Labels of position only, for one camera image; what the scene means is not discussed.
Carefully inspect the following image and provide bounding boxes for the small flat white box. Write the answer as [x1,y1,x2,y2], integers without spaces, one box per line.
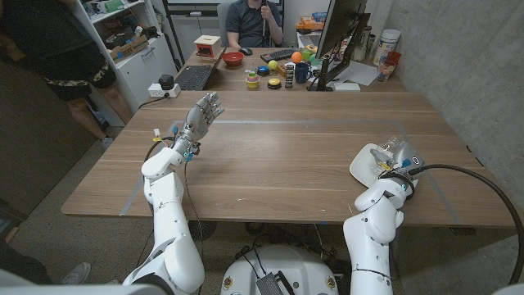
[332,81,362,92]

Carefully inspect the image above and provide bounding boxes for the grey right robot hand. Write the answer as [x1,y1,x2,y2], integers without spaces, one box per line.
[369,140,426,178]

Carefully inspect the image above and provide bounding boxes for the grey office chair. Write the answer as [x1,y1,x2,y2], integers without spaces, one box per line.
[215,1,233,42]

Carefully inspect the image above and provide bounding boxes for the standing person in black shorts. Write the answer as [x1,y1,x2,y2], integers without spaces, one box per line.
[0,0,134,148]

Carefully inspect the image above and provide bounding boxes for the dark open laptop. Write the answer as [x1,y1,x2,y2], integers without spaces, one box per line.
[174,43,229,91]

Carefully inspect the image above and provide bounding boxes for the white shelf cabinet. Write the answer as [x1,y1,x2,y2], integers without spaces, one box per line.
[71,0,179,111]

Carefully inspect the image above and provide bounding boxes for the orange box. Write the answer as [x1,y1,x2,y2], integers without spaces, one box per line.
[295,16,327,32]

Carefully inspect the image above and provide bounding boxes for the white and red wooden box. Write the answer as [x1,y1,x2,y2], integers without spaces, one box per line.
[193,34,222,59]

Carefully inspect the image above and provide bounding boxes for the red bowl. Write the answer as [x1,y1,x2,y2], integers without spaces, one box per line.
[222,51,245,67]

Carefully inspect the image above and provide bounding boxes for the white power strip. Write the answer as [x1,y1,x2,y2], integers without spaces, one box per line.
[147,82,182,98]

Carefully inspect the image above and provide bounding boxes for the black and white block tower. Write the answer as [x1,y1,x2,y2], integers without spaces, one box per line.
[284,63,296,89]

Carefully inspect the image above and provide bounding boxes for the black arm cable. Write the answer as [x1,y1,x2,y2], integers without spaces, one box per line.
[142,137,177,163]
[409,163,524,286]

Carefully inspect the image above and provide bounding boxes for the person in dark trousers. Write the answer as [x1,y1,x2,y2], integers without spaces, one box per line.
[0,241,92,286]

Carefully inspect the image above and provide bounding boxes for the black computer monitor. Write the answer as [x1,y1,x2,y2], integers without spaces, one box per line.
[306,0,372,92]

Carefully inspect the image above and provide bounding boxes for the dark blue mug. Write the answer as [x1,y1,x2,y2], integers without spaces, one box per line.
[294,61,313,84]

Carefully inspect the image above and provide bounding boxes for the white paper sheets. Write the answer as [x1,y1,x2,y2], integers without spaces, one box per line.
[333,60,380,87]

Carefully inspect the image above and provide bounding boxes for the white canister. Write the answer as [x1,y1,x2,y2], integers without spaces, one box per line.
[372,28,402,66]

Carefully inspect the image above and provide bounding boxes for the black reach grabber stick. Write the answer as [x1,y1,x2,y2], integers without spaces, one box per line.
[260,0,269,38]

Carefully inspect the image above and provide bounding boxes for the white robot torso base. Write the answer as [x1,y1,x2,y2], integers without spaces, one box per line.
[220,244,340,295]

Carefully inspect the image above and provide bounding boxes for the cardboard box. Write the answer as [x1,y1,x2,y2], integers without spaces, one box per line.
[108,34,150,62]

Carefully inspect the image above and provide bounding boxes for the white plate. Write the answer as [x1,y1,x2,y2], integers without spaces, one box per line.
[349,143,422,189]

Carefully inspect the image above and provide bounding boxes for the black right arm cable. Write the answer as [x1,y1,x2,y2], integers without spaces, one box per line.
[409,163,524,286]

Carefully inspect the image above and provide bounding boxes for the seated person in dark polo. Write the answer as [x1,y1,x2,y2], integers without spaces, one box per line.
[224,0,284,48]

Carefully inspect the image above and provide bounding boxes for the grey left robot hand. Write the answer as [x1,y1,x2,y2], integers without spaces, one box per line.
[174,91,225,153]

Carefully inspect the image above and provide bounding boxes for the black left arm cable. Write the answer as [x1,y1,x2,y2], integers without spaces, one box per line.
[142,137,177,163]

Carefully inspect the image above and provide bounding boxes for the black round fan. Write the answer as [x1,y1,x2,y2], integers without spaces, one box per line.
[188,220,218,242]

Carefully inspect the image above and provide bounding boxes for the black keyboard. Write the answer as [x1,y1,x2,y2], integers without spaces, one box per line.
[260,48,302,64]

